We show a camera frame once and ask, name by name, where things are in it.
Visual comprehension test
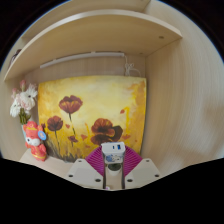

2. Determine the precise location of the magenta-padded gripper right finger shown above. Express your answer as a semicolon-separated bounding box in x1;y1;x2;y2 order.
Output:
121;145;162;190

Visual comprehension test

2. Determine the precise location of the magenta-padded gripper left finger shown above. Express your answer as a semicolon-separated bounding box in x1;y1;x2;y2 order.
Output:
65;145;108;190

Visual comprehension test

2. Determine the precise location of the white charger block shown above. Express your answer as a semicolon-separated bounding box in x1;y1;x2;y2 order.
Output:
101;141;127;165

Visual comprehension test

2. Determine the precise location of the red plush toy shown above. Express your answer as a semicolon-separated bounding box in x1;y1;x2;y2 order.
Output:
22;120;49;163

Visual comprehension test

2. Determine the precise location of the yellow poppy flower painting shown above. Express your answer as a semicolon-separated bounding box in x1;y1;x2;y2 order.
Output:
37;75;148;164

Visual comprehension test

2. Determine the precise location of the pink white flower bouquet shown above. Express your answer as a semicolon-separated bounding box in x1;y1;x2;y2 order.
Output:
8;79;39;126

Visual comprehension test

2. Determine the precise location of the white light bar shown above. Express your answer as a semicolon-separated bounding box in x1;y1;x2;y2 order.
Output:
39;51;126;70

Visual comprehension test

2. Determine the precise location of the wooden shelf unit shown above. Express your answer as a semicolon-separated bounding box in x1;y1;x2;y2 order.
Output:
2;0;183;82

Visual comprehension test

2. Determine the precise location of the white light bar cable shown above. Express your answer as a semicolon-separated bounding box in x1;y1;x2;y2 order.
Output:
123;55;142;78

